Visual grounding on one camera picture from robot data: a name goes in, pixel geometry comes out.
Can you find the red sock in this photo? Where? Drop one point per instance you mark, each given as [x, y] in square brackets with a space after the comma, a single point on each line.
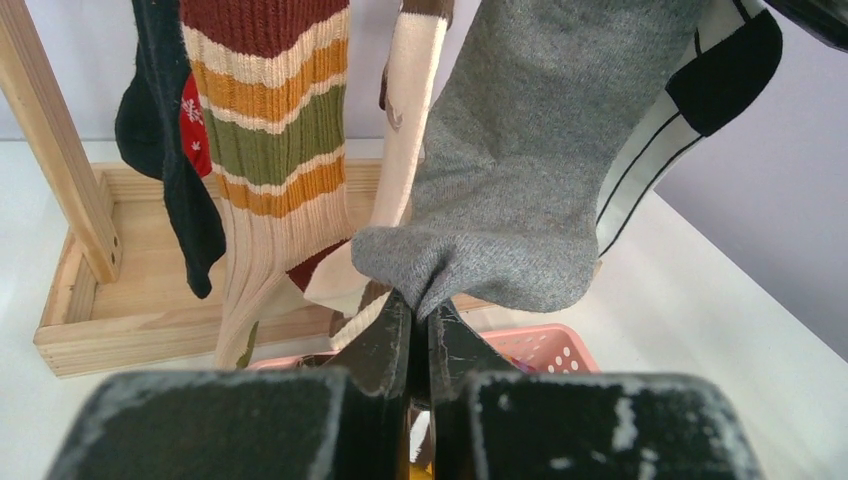
[192, 128]

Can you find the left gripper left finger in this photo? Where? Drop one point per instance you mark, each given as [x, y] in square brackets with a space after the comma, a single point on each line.
[346, 419]

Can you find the pink perforated plastic basket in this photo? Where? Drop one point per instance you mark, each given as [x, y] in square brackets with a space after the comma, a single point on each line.
[550, 348]

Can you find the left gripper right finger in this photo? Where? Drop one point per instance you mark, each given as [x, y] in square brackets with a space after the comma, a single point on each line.
[491, 420]

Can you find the white black striped sock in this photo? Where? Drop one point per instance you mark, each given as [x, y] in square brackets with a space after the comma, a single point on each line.
[405, 97]

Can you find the wooden hanger rack frame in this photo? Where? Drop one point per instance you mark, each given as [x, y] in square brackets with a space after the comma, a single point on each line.
[119, 296]

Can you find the beige brown green striped sock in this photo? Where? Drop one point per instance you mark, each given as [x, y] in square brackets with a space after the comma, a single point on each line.
[271, 79]

